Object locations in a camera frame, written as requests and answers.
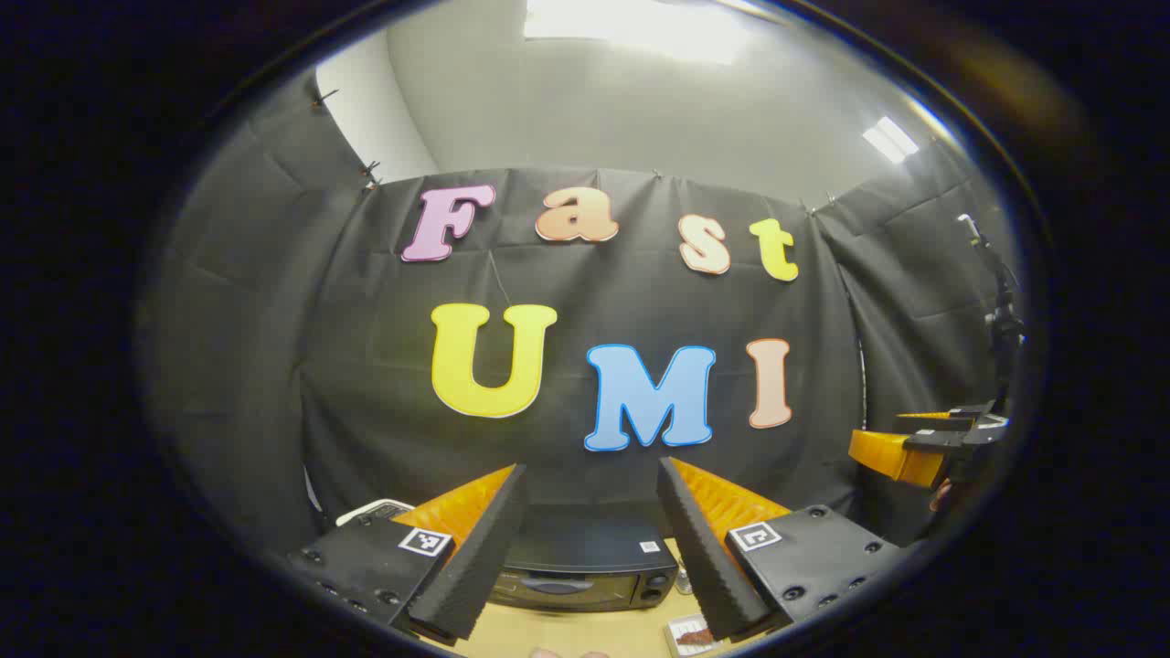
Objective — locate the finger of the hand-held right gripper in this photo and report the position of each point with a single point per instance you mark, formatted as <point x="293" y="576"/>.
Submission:
<point x="932" y="422"/>
<point x="928" y="443"/>

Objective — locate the dark tripod stand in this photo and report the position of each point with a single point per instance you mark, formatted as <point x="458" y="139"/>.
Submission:
<point x="1004" y="320"/>

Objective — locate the white toaster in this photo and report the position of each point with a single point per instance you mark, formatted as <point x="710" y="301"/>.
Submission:
<point x="375" y="508"/>

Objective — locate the black backdrop cloth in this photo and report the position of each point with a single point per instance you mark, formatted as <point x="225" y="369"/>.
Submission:
<point x="366" y="366"/>

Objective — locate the white rectangular tray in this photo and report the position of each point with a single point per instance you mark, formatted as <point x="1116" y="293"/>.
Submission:
<point x="681" y="647"/>

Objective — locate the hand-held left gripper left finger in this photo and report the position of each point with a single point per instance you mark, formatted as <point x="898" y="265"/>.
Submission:
<point x="475" y="567"/>

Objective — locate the ceiling light panel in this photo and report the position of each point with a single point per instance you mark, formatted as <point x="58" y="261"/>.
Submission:
<point x="889" y="139"/>
<point x="640" y="27"/>

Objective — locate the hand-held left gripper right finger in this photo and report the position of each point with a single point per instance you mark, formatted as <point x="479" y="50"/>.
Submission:
<point x="708" y="567"/>

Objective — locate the black electric oven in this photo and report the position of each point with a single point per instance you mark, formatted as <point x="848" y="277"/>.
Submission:
<point x="585" y="557"/>

